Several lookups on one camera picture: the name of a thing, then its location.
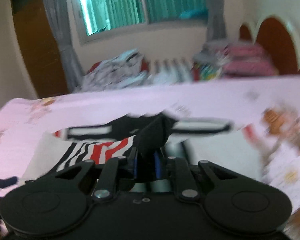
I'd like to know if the stack of pink folded clothes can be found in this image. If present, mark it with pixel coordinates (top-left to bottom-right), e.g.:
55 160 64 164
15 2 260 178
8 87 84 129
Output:
194 39 278 78

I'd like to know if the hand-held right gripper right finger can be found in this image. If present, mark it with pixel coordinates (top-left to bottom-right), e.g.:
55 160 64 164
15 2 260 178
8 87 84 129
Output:
154 150 242 198

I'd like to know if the black white red striped shirt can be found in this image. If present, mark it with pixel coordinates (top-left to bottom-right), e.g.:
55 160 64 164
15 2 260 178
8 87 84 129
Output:
25 112 234 181

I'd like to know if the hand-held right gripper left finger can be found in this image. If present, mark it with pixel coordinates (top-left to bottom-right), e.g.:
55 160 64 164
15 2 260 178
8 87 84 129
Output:
44 147 138 200

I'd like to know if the grey curtain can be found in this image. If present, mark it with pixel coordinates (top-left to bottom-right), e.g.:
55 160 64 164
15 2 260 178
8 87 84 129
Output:
39 0 85 92
205 0 228 43

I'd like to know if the colourful printed cloth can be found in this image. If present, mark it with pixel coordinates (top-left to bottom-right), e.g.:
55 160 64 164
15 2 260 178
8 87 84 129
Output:
192 62 223 81

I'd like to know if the red and cream headboard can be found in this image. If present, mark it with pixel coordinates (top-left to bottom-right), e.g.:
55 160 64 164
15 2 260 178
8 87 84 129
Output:
239 16 300 76

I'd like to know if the teal cloth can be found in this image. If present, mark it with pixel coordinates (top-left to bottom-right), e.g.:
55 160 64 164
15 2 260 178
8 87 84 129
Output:
179 7 208 19

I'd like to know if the pink floral bed sheet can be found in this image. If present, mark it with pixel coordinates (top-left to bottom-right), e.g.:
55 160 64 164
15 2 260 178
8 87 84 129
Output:
0 75 300 240

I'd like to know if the brown wooden wardrobe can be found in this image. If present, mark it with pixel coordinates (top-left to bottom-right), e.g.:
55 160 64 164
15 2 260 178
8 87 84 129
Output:
11 0 68 98

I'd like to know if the pile of grey white clothes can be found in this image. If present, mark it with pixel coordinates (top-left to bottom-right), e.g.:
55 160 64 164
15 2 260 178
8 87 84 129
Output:
74 49 151 92

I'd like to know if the grey white striped cloth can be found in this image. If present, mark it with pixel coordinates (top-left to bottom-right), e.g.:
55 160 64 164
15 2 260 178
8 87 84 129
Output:
147 57 193 83

